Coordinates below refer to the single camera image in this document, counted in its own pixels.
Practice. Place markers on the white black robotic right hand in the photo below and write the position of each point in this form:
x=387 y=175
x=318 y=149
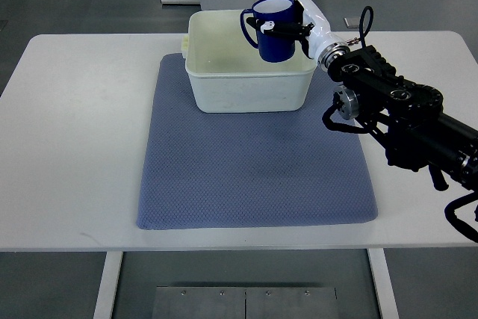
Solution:
x=312 y=30

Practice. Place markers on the blue mug white inside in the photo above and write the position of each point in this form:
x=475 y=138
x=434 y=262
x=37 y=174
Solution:
x=258 y=24

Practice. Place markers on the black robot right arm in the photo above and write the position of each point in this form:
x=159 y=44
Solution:
x=405 y=118

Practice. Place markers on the cream plastic storage box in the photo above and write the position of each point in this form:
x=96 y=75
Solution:
x=227 y=75

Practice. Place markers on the small grey floor hatch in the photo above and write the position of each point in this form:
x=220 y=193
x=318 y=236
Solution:
x=353 y=22

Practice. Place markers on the blue textured cloth mat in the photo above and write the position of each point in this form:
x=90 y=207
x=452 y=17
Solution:
x=248 y=170

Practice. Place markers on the white table leg right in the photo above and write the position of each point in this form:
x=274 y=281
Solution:
x=382 y=284

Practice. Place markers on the white table leg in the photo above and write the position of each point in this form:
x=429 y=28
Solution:
x=108 y=285
x=382 y=284

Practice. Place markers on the white table leg left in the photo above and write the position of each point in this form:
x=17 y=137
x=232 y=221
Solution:
x=108 y=285

